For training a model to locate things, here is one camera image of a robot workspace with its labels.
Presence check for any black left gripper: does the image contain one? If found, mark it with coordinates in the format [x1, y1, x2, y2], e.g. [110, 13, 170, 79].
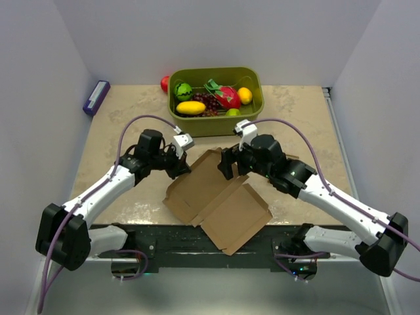
[150, 143, 192, 180]

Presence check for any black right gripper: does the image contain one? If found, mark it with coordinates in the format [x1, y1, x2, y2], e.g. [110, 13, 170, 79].
[219, 140, 274, 179]

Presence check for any brown cardboard box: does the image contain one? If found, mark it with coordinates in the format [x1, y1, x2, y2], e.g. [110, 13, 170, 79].
[163, 148, 272, 256]

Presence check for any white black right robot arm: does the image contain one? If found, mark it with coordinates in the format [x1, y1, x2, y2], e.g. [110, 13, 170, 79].
[234, 131, 408, 277]

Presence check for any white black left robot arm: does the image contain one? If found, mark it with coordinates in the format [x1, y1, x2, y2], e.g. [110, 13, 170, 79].
[35, 129, 194, 271]

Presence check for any small folded cardboard box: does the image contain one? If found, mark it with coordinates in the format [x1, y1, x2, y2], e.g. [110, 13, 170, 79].
[285, 154, 300, 160]

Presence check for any purple white rectangular box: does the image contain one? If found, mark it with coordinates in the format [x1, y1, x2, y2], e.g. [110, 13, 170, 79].
[83, 80, 111, 117]

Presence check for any green toy lime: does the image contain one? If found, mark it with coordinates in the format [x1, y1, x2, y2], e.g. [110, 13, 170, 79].
[225, 108, 241, 116]

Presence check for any yellow toy mango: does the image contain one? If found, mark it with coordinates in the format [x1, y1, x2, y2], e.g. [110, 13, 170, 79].
[176, 100, 206, 116]

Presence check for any yellow toy lemon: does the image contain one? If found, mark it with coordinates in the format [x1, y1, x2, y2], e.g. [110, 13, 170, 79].
[238, 87, 253, 105]

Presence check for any pink toy dragon fruit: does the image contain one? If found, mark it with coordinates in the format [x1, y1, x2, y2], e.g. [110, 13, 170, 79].
[204, 79, 242, 110]

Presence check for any purple toy grapes bunch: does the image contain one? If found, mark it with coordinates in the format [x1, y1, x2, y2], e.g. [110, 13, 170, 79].
[192, 93, 221, 117]

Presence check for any green plastic basket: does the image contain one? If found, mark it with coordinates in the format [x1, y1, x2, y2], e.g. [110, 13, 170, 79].
[168, 66, 264, 137]

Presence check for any small toy watermelon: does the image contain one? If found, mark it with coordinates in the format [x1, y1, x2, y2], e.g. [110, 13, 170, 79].
[173, 82, 192, 102]

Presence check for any red toy apple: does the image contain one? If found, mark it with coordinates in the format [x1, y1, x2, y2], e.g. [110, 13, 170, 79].
[160, 75, 170, 94]

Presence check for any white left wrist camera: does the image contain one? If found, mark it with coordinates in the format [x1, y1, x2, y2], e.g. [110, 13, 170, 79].
[172, 133, 194, 158]

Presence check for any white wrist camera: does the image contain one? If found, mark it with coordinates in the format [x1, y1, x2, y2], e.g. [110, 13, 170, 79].
[234, 119, 258, 151]
[172, 133, 194, 158]

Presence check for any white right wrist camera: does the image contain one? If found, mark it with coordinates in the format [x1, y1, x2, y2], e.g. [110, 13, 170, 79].
[234, 119, 258, 151]

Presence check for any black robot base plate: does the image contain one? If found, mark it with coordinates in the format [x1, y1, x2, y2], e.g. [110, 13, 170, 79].
[99, 224, 317, 278]

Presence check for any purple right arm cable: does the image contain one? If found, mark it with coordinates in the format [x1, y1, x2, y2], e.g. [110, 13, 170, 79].
[241, 117, 420, 283]

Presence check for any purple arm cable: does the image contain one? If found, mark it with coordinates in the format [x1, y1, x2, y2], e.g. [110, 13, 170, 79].
[36, 115, 180, 314]
[241, 117, 420, 283]

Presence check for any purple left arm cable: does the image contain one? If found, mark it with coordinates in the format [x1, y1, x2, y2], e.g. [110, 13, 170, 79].
[36, 115, 180, 314]

